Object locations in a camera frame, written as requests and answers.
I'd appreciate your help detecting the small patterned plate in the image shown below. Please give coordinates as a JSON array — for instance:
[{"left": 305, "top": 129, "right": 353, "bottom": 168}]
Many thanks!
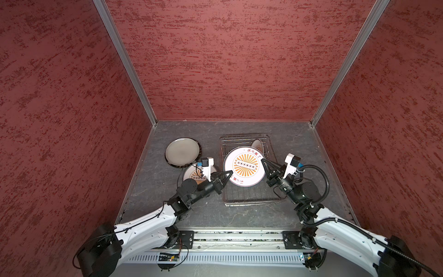
[{"left": 223, "top": 147, "right": 265, "bottom": 188}]

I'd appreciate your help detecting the corner aluminium profile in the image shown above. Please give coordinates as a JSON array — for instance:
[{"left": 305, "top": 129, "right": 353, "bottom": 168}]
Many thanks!
[
  {"left": 310, "top": 0, "right": 390, "bottom": 128},
  {"left": 93, "top": 0, "right": 158, "bottom": 127}
]

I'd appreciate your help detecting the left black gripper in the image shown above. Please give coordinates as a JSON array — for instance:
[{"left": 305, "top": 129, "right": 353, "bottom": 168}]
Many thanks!
[{"left": 189, "top": 170, "right": 233, "bottom": 205}]

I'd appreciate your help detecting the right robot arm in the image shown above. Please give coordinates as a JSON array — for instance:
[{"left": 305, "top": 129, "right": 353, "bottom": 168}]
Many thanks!
[{"left": 261, "top": 154, "right": 438, "bottom": 277}]

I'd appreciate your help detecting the dark rimmed patterned plate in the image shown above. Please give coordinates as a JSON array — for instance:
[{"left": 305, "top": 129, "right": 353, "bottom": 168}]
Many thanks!
[{"left": 164, "top": 137, "right": 203, "bottom": 169}]

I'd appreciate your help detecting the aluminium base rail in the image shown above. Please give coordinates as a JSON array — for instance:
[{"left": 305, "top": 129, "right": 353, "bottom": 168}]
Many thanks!
[{"left": 96, "top": 228, "right": 378, "bottom": 252}]

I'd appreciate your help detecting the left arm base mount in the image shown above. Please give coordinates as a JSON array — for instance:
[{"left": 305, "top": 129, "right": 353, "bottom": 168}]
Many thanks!
[{"left": 164, "top": 230, "right": 195, "bottom": 250}]

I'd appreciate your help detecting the left corner aluminium profile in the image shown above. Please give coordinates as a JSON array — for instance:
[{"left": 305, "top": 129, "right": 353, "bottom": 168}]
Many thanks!
[{"left": 93, "top": 0, "right": 158, "bottom": 127}]

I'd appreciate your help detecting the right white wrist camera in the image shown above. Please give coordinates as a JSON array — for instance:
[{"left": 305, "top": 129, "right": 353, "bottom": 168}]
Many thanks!
[{"left": 283, "top": 154, "right": 303, "bottom": 178}]

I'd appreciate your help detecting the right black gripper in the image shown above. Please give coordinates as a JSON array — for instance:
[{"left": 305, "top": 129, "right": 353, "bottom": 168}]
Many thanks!
[{"left": 261, "top": 157, "right": 301, "bottom": 204}]

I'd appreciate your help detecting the right corner aluminium profile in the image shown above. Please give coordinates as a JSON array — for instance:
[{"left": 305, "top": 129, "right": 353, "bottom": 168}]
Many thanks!
[{"left": 310, "top": 0, "right": 390, "bottom": 128}]

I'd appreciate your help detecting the orange patterned plate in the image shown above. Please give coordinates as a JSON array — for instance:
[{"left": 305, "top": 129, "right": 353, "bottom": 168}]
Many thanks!
[{"left": 182, "top": 162, "right": 207, "bottom": 185}]

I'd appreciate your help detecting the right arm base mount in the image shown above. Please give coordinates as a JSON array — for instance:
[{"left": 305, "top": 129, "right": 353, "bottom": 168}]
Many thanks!
[{"left": 281, "top": 229, "right": 323, "bottom": 250}]

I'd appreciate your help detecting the plain white plate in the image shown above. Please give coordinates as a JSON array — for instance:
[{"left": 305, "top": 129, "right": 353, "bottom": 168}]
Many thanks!
[{"left": 165, "top": 137, "right": 201, "bottom": 167}]

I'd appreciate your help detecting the metal wire dish rack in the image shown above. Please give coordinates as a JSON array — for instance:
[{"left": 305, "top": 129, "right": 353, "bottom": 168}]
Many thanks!
[{"left": 219, "top": 133, "right": 281, "bottom": 207}]

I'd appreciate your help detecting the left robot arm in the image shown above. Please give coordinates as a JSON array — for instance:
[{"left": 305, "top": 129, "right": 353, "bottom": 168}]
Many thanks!
[{"left": 73, "top": 170, "right": 233, "bottom": 277}]

